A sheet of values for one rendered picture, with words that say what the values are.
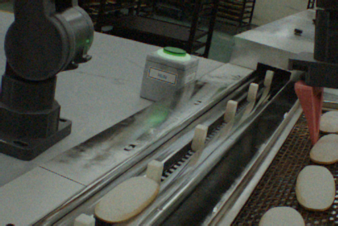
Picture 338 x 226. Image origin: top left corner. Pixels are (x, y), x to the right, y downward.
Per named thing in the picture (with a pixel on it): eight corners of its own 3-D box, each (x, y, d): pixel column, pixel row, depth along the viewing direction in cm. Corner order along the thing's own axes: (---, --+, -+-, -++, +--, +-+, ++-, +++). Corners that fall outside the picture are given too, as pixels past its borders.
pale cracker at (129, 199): (133, 176, 54) (135, 166, 53) (167, 188, 53) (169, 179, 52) (84, 214, 45) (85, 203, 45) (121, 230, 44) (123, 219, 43)
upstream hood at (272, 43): (305, 24, 218) (309, 5, 215) (344, 36, 213) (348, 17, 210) (226, 69, 107) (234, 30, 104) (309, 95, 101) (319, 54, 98)
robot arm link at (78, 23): (22, 76, 66) (3, 86, 61) (32, -1, 62) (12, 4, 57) (86, 91, 65) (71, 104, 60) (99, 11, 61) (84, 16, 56)
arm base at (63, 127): (20, 114, 71) (-29, 141, 60) (26, 59, 68) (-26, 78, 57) (73, 131, 69) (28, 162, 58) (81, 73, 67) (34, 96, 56)
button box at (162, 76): (152, 105, 96) (163, 46, 92) (192, 118, 94) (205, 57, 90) (132, 116, 89) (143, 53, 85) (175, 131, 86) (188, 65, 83)
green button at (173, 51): (166, 54, 90) (168, 45, 90) (188, 60, 89) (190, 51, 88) (157, 57, 87) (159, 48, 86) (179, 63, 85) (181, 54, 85)
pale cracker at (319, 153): (323, 136, 62) (324, 127, 62) (352, 141, 60) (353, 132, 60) (302, 160, 54) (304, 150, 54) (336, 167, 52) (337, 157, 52)
